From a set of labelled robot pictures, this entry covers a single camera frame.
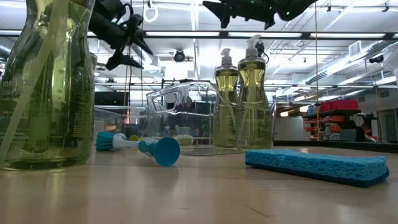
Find black overhead light bar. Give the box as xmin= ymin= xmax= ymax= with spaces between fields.
xmin=86 ymin=29 xmax=398 ymax=40

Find yellow dish brush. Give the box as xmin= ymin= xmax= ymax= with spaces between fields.
xmin=129 ymin=134 xmax=195 ymax=146

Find black monitor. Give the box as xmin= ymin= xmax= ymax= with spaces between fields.
xmin=95 ymin=91 xmax=130 ymax=106

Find blue sponge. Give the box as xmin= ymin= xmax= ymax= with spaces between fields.
xmin=244 ymin=148 xmax=390 ymax=189

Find soap bottle with method label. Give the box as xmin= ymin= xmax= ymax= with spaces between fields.
xmin=0 ymin=0 xmax=96 ymax=171

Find clear yellow-green soap pump bottle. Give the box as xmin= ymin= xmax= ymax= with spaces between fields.
xmin=213 ymin=48 xmax=239 ymax=149

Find clear handled caddy bin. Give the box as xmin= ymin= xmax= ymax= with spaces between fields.
xmin=146 ymin=80 xmax=279 ymax=156

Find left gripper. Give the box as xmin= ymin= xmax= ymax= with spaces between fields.
xmin=88 ymin=0 xmax=154 ymax=71

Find silver ventilation duct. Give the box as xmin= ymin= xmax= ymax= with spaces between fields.
xmin=306 ymin=40 xmax=398 ymax=85

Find small clear plastic bin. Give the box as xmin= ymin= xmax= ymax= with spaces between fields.
xmin=94 ymin=105 xmax=149 ymax=142

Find black shelf rack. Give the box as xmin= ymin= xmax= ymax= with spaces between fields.
xmin=303 ymin=108 xmax=379 ymax=143

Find blue dish brush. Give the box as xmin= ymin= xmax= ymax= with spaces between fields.
xmin=95 ymin=131 xmax=181 ymax=167

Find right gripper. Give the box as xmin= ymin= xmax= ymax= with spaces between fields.
xmin=201 ymin=0 xmax=318 ymax=30

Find black hanging cable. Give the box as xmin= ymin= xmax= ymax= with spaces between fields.
xmin=127 ymin=0 xmax=133 ymax=103
xmin=140 ymin=0 xmax=145 ymax=103

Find soap bottle with barcode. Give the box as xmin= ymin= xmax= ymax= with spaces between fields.
xmin=236 ymin=34 xmax=274 ymax=150

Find white hanging ring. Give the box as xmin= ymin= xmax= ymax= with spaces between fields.
xmin=142 ymin=4 xmax=159 ymax=24

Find black ceiling camera with cable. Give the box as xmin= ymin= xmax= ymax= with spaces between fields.
xmin=255 ymin=42 xmax=270 ymax=65

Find yellow hanging cord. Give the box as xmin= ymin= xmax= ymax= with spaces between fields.
xmin=313 ymin=0 xmax=321 ymax=141

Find red storage bins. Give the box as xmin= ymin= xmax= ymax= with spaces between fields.
xmin=319 ymin=99 xmax=360 ymax=113

